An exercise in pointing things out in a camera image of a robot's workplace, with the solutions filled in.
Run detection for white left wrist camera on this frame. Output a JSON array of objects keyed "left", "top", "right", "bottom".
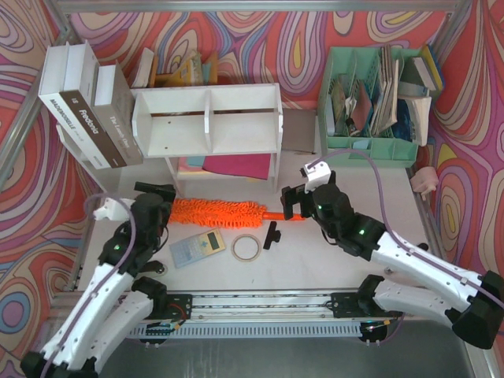
[{"left": 93, "top": 198, "right": 134, "bottom": 221}]

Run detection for magazines in green organizer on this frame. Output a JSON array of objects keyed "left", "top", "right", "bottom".
[{"left": 319, "top": 44, "right": 404, "bottom": 140}]

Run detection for orange chenille duster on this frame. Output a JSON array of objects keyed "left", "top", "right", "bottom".
[{"left": 169, "top": 198, "right": 285, "bottom": 229}]

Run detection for coloured paper sheet stack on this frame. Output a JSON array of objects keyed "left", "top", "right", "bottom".
[{"left": 178, "top": 154, "right": 271, "bottom": 180}]

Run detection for grey brown notebook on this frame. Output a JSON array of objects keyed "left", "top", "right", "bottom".
[{"left": 282, "top": 109, "right": 316, "bottom": 154}]

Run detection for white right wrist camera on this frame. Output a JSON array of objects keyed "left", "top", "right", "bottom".
[{"left": 300, "top": 161, "right": 332, "bottom": 194}]

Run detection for white Mademoiselle book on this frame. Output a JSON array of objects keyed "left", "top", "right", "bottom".
[{"left": 38, "top": 43, "right": 110, "bottom": 169}]

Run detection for leaning books behind shelf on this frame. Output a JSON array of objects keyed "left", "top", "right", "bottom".
[{"left": 128, "top": 48, "right": 218, "bottom": 89}]

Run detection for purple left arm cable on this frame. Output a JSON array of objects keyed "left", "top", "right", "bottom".
[{"left": 39, "top": 195, "right": 139, "bottom": 378}]

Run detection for blue beige scientific calculator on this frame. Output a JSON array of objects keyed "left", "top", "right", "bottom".
[{"left": 169, "top": 228, "right": 226, "bottom": 269}]

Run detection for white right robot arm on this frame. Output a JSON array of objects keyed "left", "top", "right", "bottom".
[{"left": 280, "top": 183, "right": 503, "bottom": 350}]

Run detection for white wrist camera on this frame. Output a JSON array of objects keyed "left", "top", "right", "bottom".
[
  {"left": 93, "top": 198, "right": 134, "bottom": 221},
  {"left": 300, "top": 161, "right": 332, "bottom": 194}
]

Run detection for blue white books at organizer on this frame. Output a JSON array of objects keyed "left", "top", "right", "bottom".
[{"left": 391, "top": 45, "right": 445, "bottom": 146}]

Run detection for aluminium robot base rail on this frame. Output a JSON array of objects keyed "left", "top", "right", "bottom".
[{"left": 50, "top": 289, "right": 480, "bottom": 339}]

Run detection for white masking tape roll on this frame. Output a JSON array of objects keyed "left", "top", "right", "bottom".
[{"left": 231, "top": 234, "right": 262, "bottom": 263}]

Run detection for pink piggy figurine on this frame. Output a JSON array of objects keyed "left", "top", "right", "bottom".
[{"left": 410, "top": 166, "right": 439, "bottom": 200}]

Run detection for grey Lonely One book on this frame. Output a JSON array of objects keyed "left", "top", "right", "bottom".
[{"left": 93, "top": 62, "right": 143, "bottom": 166}]

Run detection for white wooden bookshelf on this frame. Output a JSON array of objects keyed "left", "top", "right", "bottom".
[{"left": 132, "top": 83, "right": 284, "bottom": 195}]

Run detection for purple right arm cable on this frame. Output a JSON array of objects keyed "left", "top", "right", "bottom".
[{"left": 306, "top": 148, "right": 504, "bottom": 308}]

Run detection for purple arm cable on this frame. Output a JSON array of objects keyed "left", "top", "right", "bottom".
[
  {"left": 39, "top": 195, "right": 139, "bottom": 378},
  {"left": 306, "top": 148, "right": 504, "bottom": 308}
]

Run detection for black T-shaped plastic part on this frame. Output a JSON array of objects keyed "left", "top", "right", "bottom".
[{"left": 263, "top": 221, "right": 281, "bottom": 250}]

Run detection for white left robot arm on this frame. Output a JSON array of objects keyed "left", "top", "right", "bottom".
[{"left": 20, "top": 182, "right": 176, "bottom": 377}]

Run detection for brown Fredonia book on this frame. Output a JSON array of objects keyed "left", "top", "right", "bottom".
[{"left": 61, "top": 43, "right": 126, "bottom": 169}]

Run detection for mint green desk organizer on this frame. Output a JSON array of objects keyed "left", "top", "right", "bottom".
[{"left": 317, "top": 46, "right": 418, "bottom": 168}]

